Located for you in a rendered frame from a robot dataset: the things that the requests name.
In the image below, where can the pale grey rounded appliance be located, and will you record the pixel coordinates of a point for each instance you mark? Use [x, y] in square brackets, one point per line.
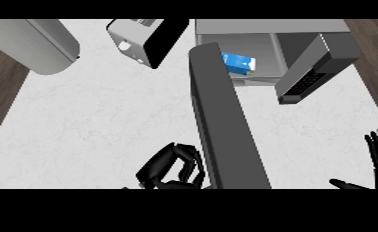
[37, 44]

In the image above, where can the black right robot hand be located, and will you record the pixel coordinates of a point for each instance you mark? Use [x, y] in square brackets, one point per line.
[373, 149]

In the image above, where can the blue milk carton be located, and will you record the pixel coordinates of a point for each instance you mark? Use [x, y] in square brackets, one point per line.
[238, 63]

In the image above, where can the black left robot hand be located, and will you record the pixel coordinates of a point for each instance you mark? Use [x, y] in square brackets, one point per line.
[164, 167]

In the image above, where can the grey microwave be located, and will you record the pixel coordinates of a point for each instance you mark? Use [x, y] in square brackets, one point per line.
[296, 49]

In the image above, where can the dark grey microwave door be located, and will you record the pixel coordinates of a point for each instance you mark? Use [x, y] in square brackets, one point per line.
[224, 122]

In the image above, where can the grey and black toaster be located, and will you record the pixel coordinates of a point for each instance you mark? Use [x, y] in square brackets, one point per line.
[148, 39]

